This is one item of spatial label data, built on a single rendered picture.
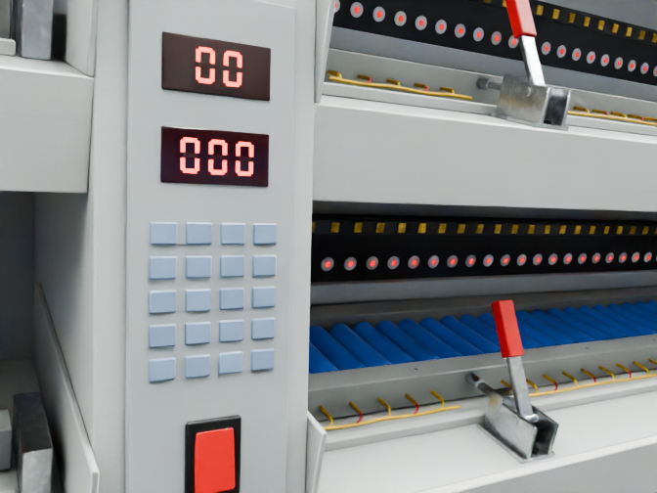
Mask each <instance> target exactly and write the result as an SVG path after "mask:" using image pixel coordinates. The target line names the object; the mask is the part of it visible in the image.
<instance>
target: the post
mask: <svg viewBox="0 0 657 493"><path fill-rule="evenodd" d="M259 1H264V2H269V3H274V4H279V5H285V6H289V7H294V8H295V9H296V28H295V76H294V123H293V170H292V218H291V266H290V314H289V362H288V409H287V457H286V493H306V454H307V409H308V365H309V321H310V276H311V232H312V188H313V144H314V99H315V55H316V11H317V0H259ZM93 78H94V98H93V115H92V133H91V151H90V168H89V186H88V192H87V193H86V194H83V193H54V192H34V285H35V283H40V285H41V288H42V290H43V293H44V296H45V300H46V303H47V306H48V309H49V312H50V316H51V319H52V322H53V325H54V328H55V331H56V335H57V338H58V341H59V344H60V347H61V351H62V353H63V356H64V359H65V362H66V368H67V371H68V374H69V377H70V380H71V384H72V387H73V390H74V393H75V396H76V399H77V403H78V406H79V409H80V412H81V415H82V419H83V422H84V424H85V427H86V430H87V433H88V437H89V440H90V443H91V446H92V449H93V453H94V456H95V459H96V462H97V465H98V468H99V472H100V475H99V490H98V493H125V383H126V251H127V120H128V0H99V10H98V27H97V45H96V62H95V75H94V76H93Z"/></svg>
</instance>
